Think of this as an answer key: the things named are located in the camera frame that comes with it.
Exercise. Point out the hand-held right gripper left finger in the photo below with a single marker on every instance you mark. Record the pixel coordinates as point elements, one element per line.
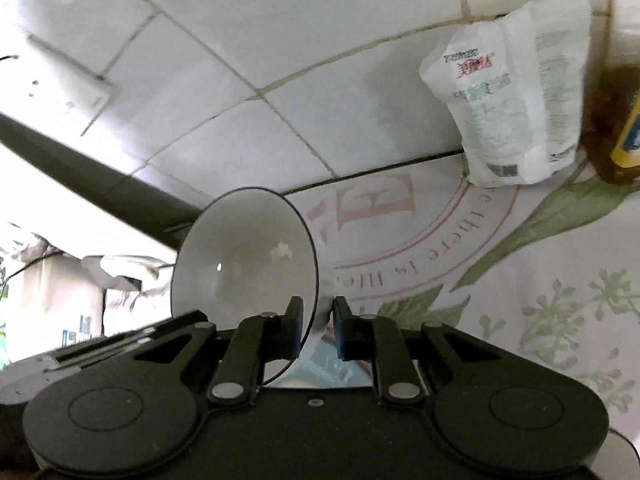
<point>294,330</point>

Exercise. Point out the large white black-rimmed bowl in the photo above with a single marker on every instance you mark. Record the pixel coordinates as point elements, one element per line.
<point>240,260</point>

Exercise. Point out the floral print tablecloth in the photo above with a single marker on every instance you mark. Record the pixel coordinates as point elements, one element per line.
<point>500,285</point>

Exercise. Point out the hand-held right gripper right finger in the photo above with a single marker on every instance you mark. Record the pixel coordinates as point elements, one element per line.
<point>341,330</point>

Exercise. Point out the white appliance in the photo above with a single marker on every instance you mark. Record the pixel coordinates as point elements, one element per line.
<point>45,305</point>

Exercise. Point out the white wall socket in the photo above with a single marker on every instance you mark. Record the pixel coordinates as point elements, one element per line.
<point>60,90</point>

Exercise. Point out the white plastic salt bag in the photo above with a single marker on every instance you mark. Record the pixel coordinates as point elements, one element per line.
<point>505,110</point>

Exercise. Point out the white board with black edge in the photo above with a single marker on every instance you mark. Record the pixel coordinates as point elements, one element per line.
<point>100,185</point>

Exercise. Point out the yellow label oil bottle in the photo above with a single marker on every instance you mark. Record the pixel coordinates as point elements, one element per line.
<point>602,125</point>

